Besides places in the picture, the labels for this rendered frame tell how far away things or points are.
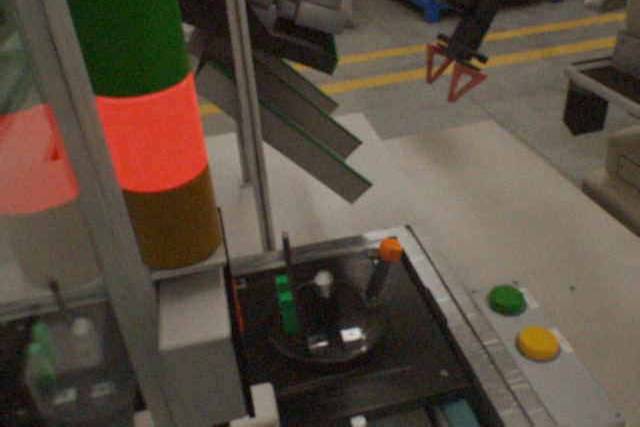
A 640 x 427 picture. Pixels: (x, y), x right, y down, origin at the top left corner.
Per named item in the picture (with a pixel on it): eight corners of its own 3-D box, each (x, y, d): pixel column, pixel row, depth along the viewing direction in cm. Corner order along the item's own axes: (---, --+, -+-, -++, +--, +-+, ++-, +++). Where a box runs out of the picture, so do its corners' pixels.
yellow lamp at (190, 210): (218, 210, 36) (205, 140, 34) (226, 260, 32) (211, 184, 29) (135, 224, 35) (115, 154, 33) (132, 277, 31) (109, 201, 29)
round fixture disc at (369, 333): (368, 274, 74) (367, 262, 73) (406, 358, 62) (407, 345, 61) (258, 297, 72) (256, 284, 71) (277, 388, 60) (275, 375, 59)
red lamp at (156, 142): (205, 138, 33) (189, 56, 31) (211, 182, 29) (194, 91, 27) (115, 152, 33) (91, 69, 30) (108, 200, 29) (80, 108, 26)
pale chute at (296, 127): (343, 160, 95) (362, 141, 93) (351, 205, 84) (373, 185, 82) (200, 51, 84) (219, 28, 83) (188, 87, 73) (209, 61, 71)
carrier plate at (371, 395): (392, 255, 80) (392, 243, 79) (469, 397, 60) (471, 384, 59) (216, 290, 76) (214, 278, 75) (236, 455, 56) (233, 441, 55)
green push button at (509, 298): (512, 293, 72) (514, 280, 71) (529, 315, 69) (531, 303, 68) (482, 299, 71) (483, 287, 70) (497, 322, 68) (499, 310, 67)
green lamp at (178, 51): (189, 54, 31) (170, -44, 28) (193, 89, 27) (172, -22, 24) (90, 67, 30) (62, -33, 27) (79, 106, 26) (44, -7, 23)
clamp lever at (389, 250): (375, 291, 67) (398, 238, 64) (381, 303, 66) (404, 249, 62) (347, 289, 66) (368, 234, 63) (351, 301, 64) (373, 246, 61)
